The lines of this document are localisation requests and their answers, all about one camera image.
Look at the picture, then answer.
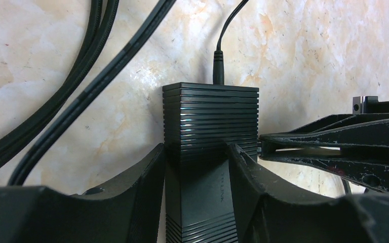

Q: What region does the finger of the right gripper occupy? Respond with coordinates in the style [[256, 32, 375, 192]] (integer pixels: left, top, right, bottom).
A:
[[261, 149, 389, 192], [260, 115, 389, 148]]

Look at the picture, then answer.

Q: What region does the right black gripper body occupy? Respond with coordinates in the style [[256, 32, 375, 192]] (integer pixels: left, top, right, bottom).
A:
[[291, 96, 389, 133]]

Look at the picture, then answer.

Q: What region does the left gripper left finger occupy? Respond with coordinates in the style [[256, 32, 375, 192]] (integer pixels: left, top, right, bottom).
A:
[[0, 144, 165, 242]]

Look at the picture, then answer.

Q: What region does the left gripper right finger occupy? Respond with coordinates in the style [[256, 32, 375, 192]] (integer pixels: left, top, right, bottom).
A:
[[227, 144, 389, 242]]

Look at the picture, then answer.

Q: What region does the black network switch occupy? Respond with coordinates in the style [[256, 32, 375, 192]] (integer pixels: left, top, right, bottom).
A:
[[162, 83, 259, 242]]

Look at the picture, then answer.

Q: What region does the black ethernet cable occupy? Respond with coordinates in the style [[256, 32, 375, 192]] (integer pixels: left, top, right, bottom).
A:
[[0, 0, 177, 187]]

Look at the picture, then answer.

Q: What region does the black power adapter with cord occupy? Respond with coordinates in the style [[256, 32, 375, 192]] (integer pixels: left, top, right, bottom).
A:
[[212, 0, 248, 85]]

